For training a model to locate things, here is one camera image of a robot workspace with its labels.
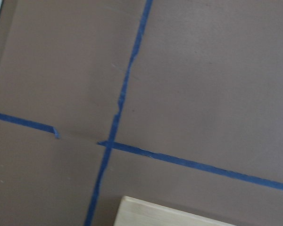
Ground wooden cutting board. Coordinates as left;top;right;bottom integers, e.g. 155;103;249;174
114;196;229;226

